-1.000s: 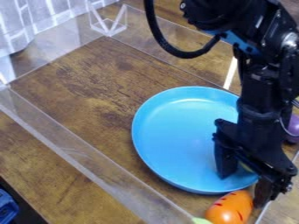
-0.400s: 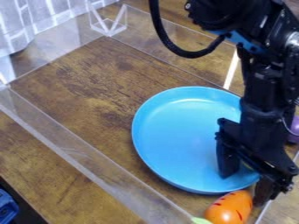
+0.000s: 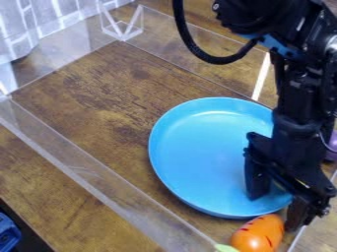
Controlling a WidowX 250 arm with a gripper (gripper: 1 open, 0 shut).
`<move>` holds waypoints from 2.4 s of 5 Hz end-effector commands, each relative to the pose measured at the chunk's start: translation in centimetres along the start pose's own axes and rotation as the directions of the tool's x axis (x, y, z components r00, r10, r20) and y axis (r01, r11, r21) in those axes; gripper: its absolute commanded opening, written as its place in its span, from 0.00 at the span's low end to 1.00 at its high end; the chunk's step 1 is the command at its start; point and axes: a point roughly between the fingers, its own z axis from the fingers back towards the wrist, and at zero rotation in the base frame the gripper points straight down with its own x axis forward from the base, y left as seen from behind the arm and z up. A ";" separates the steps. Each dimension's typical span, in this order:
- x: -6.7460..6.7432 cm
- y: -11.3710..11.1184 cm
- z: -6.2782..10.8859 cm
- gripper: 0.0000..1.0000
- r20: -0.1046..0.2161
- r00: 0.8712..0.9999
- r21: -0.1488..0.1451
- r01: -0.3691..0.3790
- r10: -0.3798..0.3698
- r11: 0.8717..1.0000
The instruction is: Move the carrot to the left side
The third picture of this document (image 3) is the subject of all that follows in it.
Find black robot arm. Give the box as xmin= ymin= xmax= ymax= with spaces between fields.
xmin=211 ymin=0 xmax=337 ymax=231

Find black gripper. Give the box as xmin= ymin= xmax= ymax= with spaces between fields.
xmin=245 ymin=112 xmax=337 ymax=232

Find purple toy eggplant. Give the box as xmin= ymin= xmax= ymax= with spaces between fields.
xmin=325 ymin=130 xmax=337 ymax=161

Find blue object at corner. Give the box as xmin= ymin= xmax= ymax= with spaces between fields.
xmin=0 ymin=213 xmax=21 ymax=252

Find white patterned curtain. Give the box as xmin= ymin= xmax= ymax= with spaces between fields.
xmin=0 ymin=0 xmax=132 ymax=65

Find orange toy carrot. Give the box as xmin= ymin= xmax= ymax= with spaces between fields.
xmin=214 ymin=214 xmax=285 ymax=252

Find clear acrylic enclosure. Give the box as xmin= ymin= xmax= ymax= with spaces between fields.
xmin=0 ymin=3 xmax=337 ymax=252

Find blue plastic plate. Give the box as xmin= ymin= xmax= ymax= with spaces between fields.
xmin=148 ymin=97 xmax=293 ymax=219

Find black corrugated cable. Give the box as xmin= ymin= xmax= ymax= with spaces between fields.
xmin=171 ymin=0 xmax=261 ymax=65

